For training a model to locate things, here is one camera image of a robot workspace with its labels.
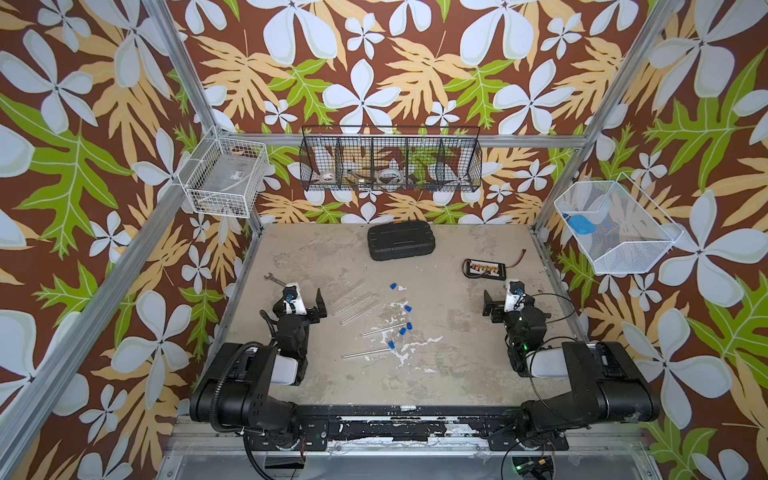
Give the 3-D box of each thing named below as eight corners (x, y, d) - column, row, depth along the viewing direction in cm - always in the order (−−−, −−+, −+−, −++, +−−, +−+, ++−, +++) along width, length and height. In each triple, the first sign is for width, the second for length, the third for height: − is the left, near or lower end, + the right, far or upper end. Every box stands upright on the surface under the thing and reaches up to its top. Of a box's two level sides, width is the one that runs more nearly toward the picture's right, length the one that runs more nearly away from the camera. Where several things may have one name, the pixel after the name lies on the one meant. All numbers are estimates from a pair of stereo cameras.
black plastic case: (371, 261, 110) (371, 253, 106) (367, 232, 119) (366, 224, 115) (434, 254, 112) (436, 246, 108) (426, 226, 121) (427, 218, 117)
